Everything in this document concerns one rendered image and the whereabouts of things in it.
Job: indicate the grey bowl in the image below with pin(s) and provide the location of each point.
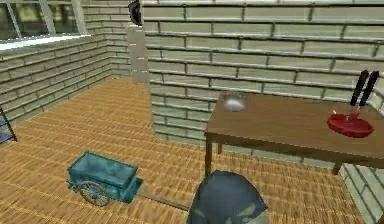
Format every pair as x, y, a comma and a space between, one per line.
234, 102

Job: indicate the pale grey drawer tower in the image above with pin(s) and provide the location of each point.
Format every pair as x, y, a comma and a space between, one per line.
137, 53

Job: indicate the brown wooden table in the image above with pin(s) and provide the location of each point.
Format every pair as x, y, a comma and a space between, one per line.
283, 130

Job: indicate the teal toy cart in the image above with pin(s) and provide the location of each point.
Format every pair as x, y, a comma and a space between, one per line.
103, 175

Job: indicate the black rounded object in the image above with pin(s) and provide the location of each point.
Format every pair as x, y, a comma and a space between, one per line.
135, 12

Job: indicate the red dish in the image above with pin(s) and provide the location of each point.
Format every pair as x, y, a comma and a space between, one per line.
350, 125

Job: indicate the window with white frame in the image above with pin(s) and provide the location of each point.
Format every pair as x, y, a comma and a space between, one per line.
36, 18

